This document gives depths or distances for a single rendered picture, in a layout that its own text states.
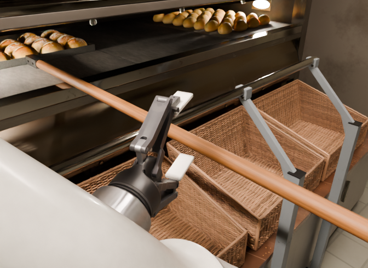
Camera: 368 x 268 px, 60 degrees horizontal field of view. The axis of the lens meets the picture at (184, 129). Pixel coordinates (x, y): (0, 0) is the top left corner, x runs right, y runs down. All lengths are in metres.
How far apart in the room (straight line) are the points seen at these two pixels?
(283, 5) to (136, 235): 2.07
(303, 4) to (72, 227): 2.04
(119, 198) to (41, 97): 0.66
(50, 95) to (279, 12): 1.58
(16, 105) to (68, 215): 0.85
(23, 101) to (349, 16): 2.95
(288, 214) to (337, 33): 2.57
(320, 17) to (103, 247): 3.44
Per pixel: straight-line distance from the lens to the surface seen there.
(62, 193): 0.17
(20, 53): 1.37
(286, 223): 1.14
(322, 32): 3.54
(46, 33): 1.66
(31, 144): 1.07
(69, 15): 0.85
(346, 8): 3.44
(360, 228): 0.53
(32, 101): 1.02
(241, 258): 1.21
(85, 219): 0.17
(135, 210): 0.40
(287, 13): 2.19
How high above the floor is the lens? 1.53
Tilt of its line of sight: 28 degrees down
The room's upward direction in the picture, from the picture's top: straight up
